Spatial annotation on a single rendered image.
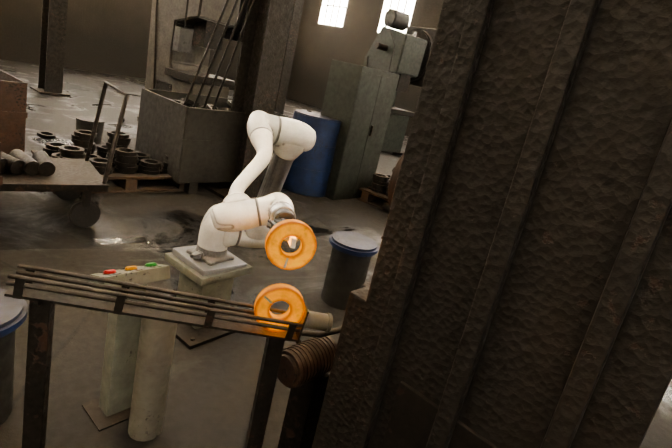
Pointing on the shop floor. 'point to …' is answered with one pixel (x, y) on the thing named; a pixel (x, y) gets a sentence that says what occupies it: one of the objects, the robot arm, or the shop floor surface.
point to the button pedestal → (120, 353)
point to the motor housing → (304, 388)
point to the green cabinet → (357, 124)
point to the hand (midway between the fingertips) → (291, 239)
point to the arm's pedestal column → (189, 335)
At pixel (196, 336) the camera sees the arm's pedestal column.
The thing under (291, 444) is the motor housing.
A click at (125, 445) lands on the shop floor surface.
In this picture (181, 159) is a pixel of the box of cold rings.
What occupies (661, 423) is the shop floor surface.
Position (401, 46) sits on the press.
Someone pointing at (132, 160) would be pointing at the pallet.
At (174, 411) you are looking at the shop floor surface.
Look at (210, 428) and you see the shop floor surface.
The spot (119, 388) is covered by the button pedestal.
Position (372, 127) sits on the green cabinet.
